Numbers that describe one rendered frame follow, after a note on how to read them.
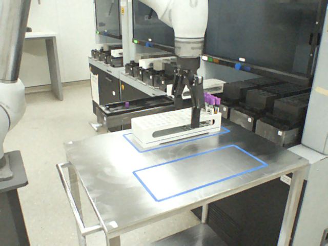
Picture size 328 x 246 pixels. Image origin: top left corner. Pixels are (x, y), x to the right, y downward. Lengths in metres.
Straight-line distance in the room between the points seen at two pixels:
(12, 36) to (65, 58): 3.69
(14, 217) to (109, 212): 0.56
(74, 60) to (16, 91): 3.69
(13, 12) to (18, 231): 0.75
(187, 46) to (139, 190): 0.44
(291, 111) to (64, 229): 1.40
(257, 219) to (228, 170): 0.61
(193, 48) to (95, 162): 0.43
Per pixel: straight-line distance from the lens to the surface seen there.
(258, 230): 1.41
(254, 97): 1.30
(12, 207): 1.13
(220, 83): 1.49
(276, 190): 1.24
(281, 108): 1.22
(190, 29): 0.88
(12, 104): 1.16
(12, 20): 1.11
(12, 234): 1.19
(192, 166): 0.80
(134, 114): 1.24
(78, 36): 4.79
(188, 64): 0.90
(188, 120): 0.93
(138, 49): 2.30
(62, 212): 2.02
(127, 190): 0.70
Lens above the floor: 1.22
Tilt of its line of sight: 22 degrees down
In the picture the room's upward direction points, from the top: straight up
